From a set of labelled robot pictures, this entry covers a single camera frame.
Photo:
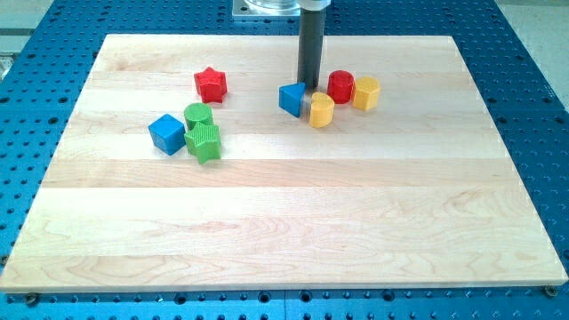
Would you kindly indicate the blue triangle block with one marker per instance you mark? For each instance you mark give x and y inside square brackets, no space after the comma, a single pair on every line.
[290,98]

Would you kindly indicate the green star block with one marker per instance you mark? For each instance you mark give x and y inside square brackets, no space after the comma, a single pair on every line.
[203,142]

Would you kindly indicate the red cylinder block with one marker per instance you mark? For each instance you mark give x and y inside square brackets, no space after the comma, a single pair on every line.
[340,86]

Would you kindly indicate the green cylinder block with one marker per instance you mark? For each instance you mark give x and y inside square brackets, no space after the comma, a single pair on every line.
[197,113]

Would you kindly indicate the red star block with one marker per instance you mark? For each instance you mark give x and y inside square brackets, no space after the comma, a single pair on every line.
[211,85]

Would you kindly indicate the yellow hexagon block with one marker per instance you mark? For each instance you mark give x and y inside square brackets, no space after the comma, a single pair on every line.
[366,93]

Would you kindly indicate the blue cube block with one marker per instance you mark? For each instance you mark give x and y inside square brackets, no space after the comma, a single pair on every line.
[167,134]

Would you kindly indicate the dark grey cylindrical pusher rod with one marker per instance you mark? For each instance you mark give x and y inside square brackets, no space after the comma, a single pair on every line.
[311,37]

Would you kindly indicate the light wooden board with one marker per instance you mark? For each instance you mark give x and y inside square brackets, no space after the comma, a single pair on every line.
[417,192]

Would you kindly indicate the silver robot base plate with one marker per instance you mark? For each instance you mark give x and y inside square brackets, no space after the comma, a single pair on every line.
[265,8]

